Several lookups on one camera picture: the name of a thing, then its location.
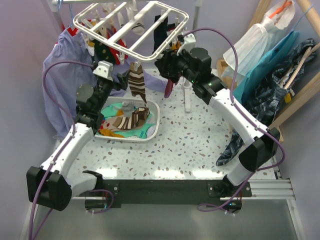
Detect brown patterned sock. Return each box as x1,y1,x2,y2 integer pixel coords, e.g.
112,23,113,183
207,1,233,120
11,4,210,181
127,62,147,104
99,107,150,132

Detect white perforated laundry basket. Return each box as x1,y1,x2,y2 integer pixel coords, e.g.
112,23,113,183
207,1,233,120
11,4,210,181
95,97,160,143

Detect red hanging garment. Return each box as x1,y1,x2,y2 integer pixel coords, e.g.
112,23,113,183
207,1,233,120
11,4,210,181
54,26,78,46

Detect lavender hanging shirt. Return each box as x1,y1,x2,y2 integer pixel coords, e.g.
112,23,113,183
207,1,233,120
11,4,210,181
41,27,168,140

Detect white black-striped hanging sock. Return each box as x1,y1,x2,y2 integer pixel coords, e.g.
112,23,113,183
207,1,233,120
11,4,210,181
117,7,145,36

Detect maroon orange-cuff sock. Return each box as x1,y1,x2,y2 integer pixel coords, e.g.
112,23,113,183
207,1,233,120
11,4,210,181
164,79,174,99

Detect dark blue patterned garment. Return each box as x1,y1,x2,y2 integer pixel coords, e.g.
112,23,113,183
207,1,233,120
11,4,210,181
216,38,317,166

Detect navy patterned hanging sock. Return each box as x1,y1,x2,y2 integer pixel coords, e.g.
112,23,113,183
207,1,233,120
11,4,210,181
153,17,168,53

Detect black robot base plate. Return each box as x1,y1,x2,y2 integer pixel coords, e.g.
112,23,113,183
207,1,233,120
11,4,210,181
79,178,253,215

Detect white clip sock hanger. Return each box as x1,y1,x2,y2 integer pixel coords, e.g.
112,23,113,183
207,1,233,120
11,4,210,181
73,0,189,62

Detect grey sock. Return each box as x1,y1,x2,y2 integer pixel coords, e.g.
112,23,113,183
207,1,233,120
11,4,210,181
121,101,135,118

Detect white pleated hanging garment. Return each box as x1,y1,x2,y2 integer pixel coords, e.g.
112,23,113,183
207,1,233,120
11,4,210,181
221,0,296,83

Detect dark green dotted sock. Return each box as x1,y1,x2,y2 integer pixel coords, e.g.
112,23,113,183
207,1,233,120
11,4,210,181
92,39,116,65

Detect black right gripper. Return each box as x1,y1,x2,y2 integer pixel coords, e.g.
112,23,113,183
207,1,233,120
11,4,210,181
155,45,198,84

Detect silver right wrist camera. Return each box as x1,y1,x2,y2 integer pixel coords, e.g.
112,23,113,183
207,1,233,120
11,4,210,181
176,33,196,56

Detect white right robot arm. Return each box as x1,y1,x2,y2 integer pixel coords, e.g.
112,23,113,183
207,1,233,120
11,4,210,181
155,47,280,197

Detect santa patterned hanging sock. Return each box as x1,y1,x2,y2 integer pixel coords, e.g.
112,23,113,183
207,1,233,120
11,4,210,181
166,23,177,38

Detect mint green sock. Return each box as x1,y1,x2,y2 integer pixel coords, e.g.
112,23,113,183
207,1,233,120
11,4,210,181
101,103,156,139

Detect light blue wire hanger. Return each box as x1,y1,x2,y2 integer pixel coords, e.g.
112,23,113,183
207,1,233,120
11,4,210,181
56,0,74,29

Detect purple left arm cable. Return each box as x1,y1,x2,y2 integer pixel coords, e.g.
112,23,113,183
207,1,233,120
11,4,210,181
28,61,115,240

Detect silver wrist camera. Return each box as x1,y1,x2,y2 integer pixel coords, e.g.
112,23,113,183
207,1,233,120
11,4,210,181
176,33,196,56
93,60,114,81

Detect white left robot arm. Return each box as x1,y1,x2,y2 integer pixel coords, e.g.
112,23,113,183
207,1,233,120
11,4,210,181
26,76,128,211

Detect mustard yellow sock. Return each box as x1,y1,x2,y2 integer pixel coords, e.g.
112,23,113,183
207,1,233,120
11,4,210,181
99,128,124,138

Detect teal hanging shirt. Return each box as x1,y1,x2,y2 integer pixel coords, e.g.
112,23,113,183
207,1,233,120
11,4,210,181
233,30,300,105

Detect red hanging sock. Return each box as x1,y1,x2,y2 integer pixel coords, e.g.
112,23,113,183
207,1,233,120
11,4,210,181
107,27,130,63

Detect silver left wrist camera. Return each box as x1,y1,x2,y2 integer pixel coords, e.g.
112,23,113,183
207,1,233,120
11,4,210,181
93,60,114,81

